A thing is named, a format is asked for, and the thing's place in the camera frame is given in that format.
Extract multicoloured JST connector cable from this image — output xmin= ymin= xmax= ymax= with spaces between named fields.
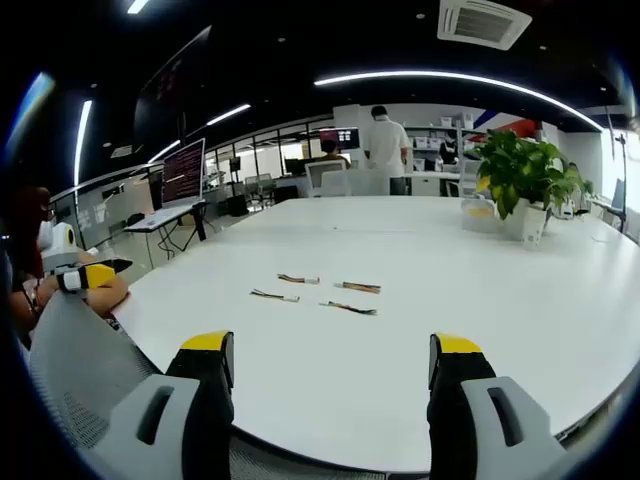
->
xmin=334 ymin=280 xmax=383 ymax=296
xmin=249 ymin=287 xmax=302 ymax=304
xmin=317 ymin=299 xmax=379 ymax=317

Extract white mesh office chair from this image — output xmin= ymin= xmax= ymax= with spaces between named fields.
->
xmin=304 ymin=159 xmax=352 ymax=199

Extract person's head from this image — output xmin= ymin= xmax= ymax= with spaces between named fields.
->
xmin=12 ymin=185 xmax=52 ymax=281

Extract grey mesh office chair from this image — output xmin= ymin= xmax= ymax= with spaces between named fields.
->
xmin=27 ymin=289 xmax=431 ymax=480

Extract white side desk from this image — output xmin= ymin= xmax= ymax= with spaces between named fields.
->
xmin=122 ymin=199 xmax=210 ymax=262

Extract white plant pot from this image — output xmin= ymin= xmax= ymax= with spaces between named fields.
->
xmin=504 ymin=198 xmax=552 ymax=251

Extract large dark hanging screen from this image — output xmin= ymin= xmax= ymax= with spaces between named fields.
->
xmin=133 ymin=24 xmax=214 ymax=147

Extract green leafy potted plant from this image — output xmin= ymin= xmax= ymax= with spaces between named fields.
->
xmin=467 ymin=128 xmax=595 ymax=221

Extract white-framed computer monitor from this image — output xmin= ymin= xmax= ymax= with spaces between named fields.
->
xmin=160 ymin=137 xmax=208 ymax=210

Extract white storage shelves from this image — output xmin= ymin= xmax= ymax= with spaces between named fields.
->
xmin=403 ymin=113 xmax=482 ymax=174

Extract white multi-wire cable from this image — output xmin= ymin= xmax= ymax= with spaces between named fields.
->
xmin=277 ymin=272 xmax=322 ymax=288

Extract curved white ceiling light strip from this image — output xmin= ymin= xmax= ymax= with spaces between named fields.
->
xmin=313 ymin=69 xmax=605 ymax=133

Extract white ceiling air vent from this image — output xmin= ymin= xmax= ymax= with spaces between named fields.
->
xmin=436 ymin=0 xmax=534 ymax=52

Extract wall display screen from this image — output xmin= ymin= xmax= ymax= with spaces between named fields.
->
xmin=319 ymin=127 xmax=361 ymax=150

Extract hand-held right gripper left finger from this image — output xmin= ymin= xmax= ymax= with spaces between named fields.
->
xmin=92 ymin=329 xmax=236 ymax=480

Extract black tripod stand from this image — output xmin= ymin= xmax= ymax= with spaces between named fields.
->
xmin=606 ymin=103 xmax=632 ymax=234

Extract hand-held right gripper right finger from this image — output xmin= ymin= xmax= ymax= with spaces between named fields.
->
xmin=426 ymin=331 xmax=570 ymax=476

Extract clear box with yellow contents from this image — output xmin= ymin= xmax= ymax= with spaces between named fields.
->
xmin=460 ymin=196 xmax=502 ymax=234

